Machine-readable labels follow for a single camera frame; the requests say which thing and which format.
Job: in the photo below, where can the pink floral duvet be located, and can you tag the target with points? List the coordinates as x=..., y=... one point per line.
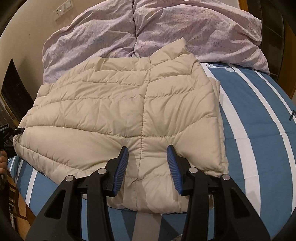
x=208, y=34

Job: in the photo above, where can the bed with blue striped sheet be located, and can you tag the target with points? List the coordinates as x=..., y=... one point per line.
x=254, y=115

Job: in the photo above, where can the beige puffer jacket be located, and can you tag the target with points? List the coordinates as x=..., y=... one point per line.
x=92, y=115

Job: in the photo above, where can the dark glass door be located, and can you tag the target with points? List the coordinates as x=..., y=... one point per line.
x=272, y=34

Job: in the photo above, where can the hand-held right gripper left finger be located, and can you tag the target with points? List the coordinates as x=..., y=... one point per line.
x=120, y=171

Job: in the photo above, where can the wooden door frame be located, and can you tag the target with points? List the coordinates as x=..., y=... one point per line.
x=289, y=46

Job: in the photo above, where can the white wall socket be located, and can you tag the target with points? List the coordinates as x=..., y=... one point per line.
x=57, y=13

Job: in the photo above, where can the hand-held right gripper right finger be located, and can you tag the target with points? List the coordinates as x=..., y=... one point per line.
x=173, y=166

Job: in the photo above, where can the black television screen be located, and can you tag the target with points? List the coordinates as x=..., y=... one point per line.
x=16, y=88

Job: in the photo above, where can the person's left hand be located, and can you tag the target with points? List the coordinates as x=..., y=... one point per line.
x=2, y=165

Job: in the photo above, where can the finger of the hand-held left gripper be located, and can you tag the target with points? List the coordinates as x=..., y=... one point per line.
x=19, y=130

